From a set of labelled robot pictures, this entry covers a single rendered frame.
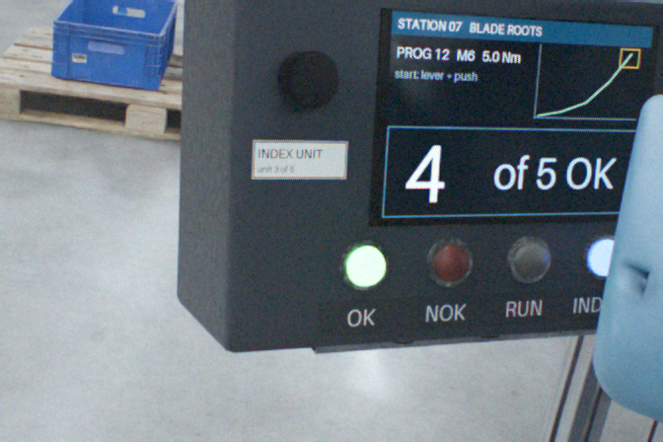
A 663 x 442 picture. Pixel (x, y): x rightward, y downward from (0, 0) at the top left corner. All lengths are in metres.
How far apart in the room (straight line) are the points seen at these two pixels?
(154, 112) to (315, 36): 3.36
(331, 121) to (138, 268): 2.42
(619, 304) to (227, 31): 0.25
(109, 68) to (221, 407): 1.89
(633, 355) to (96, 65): 3.66
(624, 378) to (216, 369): 2.17
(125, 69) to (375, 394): 1.89
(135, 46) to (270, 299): 3.42
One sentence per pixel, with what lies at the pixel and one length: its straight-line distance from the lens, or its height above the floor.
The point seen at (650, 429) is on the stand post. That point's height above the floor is 0.49.
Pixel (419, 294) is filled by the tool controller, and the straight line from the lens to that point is 0.55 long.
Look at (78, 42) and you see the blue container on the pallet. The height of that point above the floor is 0.29.
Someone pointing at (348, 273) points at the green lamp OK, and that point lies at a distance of 0.53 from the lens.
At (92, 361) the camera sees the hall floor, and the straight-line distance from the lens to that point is 2.50.
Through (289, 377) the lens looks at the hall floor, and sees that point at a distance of 2.51.
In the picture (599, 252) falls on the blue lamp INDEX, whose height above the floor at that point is 1.12.
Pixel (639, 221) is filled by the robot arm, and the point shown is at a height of 1.23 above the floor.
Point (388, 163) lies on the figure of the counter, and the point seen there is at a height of 1.17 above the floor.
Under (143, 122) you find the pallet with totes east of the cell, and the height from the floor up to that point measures 0.06.
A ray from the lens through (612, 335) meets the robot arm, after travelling 0.36.
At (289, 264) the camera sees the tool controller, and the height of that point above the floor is 1.12.
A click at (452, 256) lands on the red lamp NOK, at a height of 1.12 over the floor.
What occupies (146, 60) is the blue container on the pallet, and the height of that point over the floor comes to 0.26.
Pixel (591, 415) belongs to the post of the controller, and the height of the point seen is 0.95.
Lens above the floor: 1.35
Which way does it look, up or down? 24 degrees down
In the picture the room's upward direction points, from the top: 9 degrees clockwise
